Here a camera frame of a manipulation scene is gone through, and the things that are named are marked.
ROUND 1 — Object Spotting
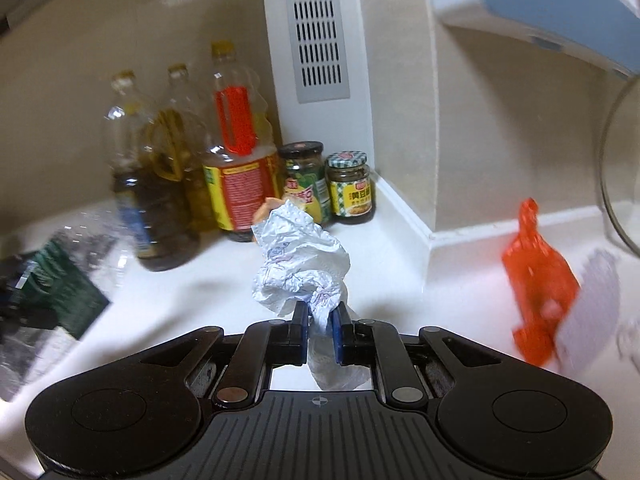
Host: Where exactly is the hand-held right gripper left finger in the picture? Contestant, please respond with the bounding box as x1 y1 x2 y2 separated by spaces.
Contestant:
139 301 309 407

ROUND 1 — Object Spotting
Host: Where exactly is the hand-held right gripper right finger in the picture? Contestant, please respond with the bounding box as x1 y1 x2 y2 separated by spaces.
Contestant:
332 301 501 407

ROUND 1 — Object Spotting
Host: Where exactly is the orange plastic bag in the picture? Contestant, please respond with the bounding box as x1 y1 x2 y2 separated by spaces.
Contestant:
501 197 582 366

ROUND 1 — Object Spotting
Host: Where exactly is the green snack packet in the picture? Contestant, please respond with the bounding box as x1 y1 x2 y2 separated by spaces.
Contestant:
22 237 111 341

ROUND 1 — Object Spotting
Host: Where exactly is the dark oil bottle blue label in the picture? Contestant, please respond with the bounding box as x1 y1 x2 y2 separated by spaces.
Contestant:
102 70 201 272

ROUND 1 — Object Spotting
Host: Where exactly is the grey wall vent grille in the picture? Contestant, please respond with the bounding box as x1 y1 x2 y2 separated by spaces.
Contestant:
280 0 351 105

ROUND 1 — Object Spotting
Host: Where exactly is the clear plastic bag green label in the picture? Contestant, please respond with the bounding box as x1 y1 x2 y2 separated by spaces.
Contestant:
0 210 131 401

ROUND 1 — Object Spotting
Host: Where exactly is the pickle jar with dark lid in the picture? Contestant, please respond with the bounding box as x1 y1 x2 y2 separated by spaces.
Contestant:
277 141 333 226

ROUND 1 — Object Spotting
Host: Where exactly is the blue white wall dispenser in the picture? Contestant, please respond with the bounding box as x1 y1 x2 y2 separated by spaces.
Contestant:
432 0 640 78

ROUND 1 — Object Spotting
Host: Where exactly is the sauce jar with checked lid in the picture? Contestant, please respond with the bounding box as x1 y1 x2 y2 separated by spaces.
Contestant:
325 151 376 225

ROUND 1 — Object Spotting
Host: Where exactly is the white foam fruit net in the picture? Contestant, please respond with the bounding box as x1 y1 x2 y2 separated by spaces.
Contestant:
552 247 623 376

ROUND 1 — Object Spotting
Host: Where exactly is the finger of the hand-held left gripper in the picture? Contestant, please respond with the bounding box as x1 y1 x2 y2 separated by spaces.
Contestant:
0 304 58 346
0 257 41 301

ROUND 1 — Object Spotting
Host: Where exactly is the oil bottle with red handle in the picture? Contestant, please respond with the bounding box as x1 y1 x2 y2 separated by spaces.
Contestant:
202 41 281 243

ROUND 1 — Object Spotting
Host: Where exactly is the yellow oil bottle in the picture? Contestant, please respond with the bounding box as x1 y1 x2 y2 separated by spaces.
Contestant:
142 62 221 233

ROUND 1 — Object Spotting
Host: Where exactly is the white printed paper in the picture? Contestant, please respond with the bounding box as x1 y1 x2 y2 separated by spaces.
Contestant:
250 199 368 391

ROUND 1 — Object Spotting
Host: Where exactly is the glass pot lid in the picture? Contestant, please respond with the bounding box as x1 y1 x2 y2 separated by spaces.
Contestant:
597 72 640 258

